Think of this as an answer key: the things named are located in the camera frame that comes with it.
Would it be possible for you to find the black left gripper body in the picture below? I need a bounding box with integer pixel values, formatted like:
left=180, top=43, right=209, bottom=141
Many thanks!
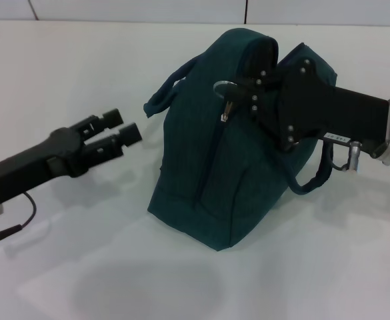
left=0, top=127, right=88, bottom=205

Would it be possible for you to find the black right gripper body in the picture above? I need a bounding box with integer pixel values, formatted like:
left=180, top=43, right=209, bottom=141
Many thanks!
left=267, top=59, right=390, bottom=158

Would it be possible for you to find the dark teal insulated lunch bag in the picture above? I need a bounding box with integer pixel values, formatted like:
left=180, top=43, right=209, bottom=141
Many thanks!
left=143, top=28, right=339, bottom=251

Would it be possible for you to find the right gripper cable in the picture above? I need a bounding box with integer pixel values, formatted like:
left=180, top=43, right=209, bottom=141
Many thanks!
left=327, top=139, right=365, bottom=175

